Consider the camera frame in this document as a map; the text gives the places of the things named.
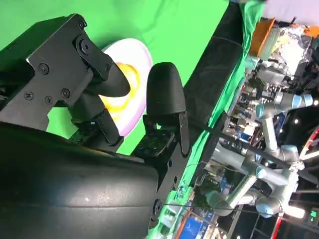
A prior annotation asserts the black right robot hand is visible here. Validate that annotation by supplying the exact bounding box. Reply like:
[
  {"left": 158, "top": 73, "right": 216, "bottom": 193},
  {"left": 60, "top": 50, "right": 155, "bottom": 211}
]
[{"left": 0, "top": 13, "right": 193, "bottom": 239}]

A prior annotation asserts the translucent plastic container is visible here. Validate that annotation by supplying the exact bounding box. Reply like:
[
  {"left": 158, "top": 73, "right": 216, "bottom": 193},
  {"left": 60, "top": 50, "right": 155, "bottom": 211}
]
[{"left": 259, "top": 26, "right": 281, "bottom": 61}]

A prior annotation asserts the green table cloth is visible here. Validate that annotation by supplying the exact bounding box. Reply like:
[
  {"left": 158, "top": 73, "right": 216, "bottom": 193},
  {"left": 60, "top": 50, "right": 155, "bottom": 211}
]
[{"left": 0, "top": 0, "right": 265, "bottom": 239}]

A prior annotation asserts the thick black cable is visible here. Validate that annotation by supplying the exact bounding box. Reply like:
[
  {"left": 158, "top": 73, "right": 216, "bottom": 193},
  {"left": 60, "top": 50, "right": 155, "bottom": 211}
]
[{"left": 188, "top": 121, "right": 319, "bottom": 180}]

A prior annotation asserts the orange storage bin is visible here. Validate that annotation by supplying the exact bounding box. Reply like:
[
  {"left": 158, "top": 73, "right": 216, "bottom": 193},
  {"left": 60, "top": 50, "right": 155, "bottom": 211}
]
[{"left": 249, "top": 17, "right": 276, "bottom": 57}]

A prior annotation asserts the lilac plate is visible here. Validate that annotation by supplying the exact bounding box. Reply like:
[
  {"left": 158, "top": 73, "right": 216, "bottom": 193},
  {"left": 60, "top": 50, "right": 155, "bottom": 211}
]
[{"left": 101, "top": 38, "right": 154, "bottom": 137}]

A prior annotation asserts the black backdrop cloth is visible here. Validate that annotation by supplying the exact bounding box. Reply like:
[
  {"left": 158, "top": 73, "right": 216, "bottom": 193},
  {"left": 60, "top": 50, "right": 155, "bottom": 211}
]
[{"left": 183, "top": 0, "right": 247, "bottom": 136}]

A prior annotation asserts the orange and white bread roll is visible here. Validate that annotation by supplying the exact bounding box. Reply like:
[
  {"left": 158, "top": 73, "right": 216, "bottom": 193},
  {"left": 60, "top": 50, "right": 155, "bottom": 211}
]
[{"left": 98, "top": 62, "right": 141, "bottom": 113}]

